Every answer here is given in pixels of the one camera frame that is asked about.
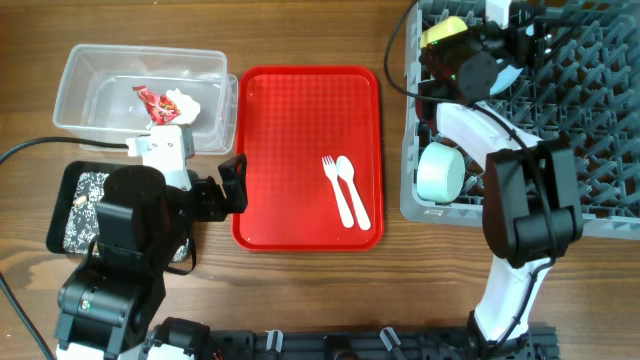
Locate large light blue plate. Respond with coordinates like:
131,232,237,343
490,21,536,95

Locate yellow plastic cup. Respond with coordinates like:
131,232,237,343
420,16,468,48

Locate white plastic fork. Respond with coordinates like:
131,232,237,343
322,156,354,228

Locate white plastic spoon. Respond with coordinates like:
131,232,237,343
336,155,371,231

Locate food leftovers rice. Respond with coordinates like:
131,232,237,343
62,172,109,255

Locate mint green bowl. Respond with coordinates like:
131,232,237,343
416,143,465,203

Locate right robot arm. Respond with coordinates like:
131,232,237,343
415,16,583,359

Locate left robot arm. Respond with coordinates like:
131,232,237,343
54,154,248,359

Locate grey dishwasher rack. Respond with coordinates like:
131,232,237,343
400,1,639,240

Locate black waste tray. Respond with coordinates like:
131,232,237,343
45,160,194,263

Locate red plastic tray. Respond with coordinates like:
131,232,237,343
232,65,384,252

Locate crumpled white tissue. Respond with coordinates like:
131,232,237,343
146,88,201,129

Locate red snack wrapper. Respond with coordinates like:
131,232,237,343
133,86,181,125

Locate clear plastic bin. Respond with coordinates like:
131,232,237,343
53,44,238,155

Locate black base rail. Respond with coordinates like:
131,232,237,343
202,327,561,360

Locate left black cable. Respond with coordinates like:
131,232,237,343
0,136,130,360

